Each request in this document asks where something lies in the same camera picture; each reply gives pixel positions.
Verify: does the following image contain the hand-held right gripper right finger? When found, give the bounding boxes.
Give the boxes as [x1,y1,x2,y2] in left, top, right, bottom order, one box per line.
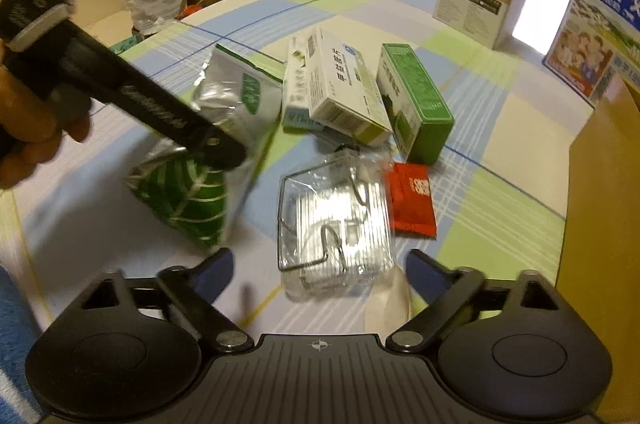
[385,249,558,353]

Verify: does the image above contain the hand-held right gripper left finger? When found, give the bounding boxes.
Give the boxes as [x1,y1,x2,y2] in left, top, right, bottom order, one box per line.
[82,248,253,352]

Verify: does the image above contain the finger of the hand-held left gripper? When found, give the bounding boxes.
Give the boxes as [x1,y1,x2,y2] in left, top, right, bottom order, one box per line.
[184,120,248,170]

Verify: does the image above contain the silver green foil food bag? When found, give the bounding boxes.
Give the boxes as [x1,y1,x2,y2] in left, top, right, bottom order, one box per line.
[125,44,286,252]

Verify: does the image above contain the red sachet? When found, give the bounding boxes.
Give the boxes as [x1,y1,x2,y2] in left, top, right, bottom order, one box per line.
[382,162,437,239]

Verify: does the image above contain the long white ointment box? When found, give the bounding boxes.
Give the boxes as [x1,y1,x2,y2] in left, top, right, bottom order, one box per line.
[280,31,326,132]

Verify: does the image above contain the clear plastic hook package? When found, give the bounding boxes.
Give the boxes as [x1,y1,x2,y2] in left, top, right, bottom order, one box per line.
[276,146,398,302]

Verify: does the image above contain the brown cardboard box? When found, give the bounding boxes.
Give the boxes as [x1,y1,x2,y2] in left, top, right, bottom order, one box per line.
[552,71,640,335]

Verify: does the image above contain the person's left hand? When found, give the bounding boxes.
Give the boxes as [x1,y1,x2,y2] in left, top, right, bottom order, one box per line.
[0,39,92,191]

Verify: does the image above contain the green packets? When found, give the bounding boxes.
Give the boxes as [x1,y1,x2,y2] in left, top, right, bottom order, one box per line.
[110,36,143,55]

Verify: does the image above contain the white medicine box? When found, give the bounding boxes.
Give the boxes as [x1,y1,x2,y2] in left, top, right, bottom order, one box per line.
[305,26,393,147]

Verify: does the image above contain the checked tablecloth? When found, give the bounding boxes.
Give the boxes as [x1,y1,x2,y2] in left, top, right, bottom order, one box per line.
[0,0,593,355]

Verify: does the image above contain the green medicine box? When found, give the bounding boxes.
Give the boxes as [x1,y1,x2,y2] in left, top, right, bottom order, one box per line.
[375,43,456,166]

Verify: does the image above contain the blue cloth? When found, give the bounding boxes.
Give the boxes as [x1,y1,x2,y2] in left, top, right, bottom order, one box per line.
[0,266,51,424]

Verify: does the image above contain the blue milk carton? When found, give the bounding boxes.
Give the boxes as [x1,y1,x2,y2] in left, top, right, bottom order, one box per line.
[541,0,640,107]

